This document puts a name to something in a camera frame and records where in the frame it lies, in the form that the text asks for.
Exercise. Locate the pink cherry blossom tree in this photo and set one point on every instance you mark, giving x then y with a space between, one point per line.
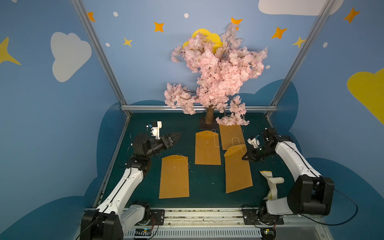
224 66

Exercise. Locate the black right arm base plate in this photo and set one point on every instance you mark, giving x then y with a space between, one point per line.
259 217

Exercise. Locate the aluminium front rail frame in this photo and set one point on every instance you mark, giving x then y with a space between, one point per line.
227 223

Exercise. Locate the white yellow cloth strip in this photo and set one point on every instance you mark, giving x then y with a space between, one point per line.
272 183

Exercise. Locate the brown kraft file bag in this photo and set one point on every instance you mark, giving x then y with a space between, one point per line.
231 136

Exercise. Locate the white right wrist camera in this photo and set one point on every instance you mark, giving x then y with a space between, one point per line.
254 142

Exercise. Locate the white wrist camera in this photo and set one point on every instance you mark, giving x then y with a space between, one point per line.
254 142
155 129

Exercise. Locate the dark metal tree base plate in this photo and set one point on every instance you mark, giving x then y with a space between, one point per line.
203 126

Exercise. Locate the brown kraft envelope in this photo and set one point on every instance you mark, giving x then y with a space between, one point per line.
207 149
238 171
174 182

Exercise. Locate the circuit board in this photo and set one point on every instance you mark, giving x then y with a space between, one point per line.
143 233
268 234

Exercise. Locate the aluminium left corner post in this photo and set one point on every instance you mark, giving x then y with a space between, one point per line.
88 26

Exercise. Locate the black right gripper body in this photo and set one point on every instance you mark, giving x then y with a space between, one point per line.
255 152

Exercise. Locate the right circuit board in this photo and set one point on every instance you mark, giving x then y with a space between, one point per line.
268 234

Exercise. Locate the aluminium right corner post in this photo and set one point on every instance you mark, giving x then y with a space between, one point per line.
318 25

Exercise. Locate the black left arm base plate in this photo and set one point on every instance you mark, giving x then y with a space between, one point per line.
157 218

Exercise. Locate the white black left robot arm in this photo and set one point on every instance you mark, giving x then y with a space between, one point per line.
110 220

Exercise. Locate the left circuit board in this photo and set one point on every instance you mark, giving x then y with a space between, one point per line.
143 233

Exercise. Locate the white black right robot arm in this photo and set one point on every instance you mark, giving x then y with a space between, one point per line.
311 194

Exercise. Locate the aluminium corner post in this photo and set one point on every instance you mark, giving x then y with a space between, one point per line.
88 26
318 25

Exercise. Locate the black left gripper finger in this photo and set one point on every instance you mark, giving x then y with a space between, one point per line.
175 134
174 139

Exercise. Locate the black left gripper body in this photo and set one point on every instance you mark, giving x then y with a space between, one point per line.
165 141

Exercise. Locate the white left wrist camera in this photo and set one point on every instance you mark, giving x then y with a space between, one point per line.
155 129

